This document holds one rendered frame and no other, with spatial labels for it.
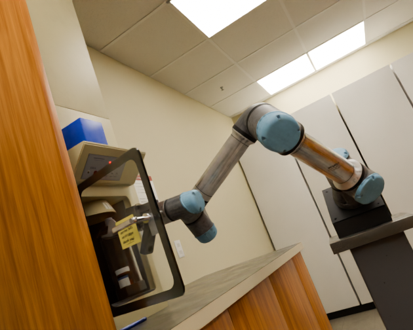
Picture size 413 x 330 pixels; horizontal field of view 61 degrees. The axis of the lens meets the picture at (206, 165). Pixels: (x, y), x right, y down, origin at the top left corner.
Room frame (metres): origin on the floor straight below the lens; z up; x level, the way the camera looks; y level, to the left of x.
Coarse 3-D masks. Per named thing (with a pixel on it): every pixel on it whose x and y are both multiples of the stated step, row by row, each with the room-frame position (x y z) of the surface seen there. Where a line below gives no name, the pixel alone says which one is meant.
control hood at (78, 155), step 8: (80, 144) 0.99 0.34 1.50; (88, 144) 1.00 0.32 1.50; (96, 144) 1.04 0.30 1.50; (104, 144) 1.07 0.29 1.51; (72, 152) 1.01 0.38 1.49; (80, 152) 0.99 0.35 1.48; (88, 152) 1.02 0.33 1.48; (96, 152) 1.05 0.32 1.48; (104, 152) 1.08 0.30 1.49; (112, 152) 1.11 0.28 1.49; (120, 152) 1.15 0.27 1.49; (144, 152) 1.27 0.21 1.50; (72, 160) 1.01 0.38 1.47; (80, 160) 1.01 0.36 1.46; (72, 168) 1.01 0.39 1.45; (80, 168) 1.02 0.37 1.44; (80, 176) 1.04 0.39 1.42
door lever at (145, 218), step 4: (144, 216) 0.88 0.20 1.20; (148, 216) 0.88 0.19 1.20; (128, 220) 0.85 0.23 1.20; (132, 220) 0.84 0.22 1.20; (136, 220) 0.85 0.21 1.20; (140, 220) 0.87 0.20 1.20; (144, 220) 0.88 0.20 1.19; (148, 220) 0.88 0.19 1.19; (120, 224) 0.87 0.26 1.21; (124, 224) 0.86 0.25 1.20; (128, 224) 0.85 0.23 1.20; (132, 224) 0.85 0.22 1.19; (112, 228) 0.89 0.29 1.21; (116, 228) 0.88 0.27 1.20; (120, 228) 0.87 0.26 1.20; (124, 228) 0.87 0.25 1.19; (116, 232) 0.89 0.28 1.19
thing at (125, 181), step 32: (128, 160) 0.89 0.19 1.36; (96, 192) 0.97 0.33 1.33; (128, 192) 0.91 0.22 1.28; (96, 224) 0.99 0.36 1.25; (160, 224) 0.87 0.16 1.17; (96, 256) 1.01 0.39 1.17; (128, 256) 0.94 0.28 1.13; (160, 256) 0.89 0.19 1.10; (128, 288) 0.96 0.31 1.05; (160, 288) 0.90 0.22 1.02
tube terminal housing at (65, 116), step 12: (60, 108) 1.09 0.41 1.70; (60, 120) 1.08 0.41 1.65; (72, 120) 1.13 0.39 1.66; (96, 120) 1.25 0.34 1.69; (108, 120) 1.31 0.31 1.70; (108, 132) 1.29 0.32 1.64; (108, 144) 1.27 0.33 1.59; (132, 312) 1.15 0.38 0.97; (144, 312) 1.20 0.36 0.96; (120, 324) 1.09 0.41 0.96
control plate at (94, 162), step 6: (90, 156) 1.04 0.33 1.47; (96, 156) 1.06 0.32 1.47; (102, 156) 1.08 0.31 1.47; (108, 156) 1.11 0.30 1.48; (90, 162) 1.05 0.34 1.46; (96, 162) 1.07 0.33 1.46; (102, 162) 1.10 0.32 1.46; (108, 162) 1.12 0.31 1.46; (84, 168) 1.04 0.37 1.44; (90, 168) 1.06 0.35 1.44; (96, 168) 1.09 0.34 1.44; (84, 174) 1.05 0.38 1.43; (90, 174) 1.08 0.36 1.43
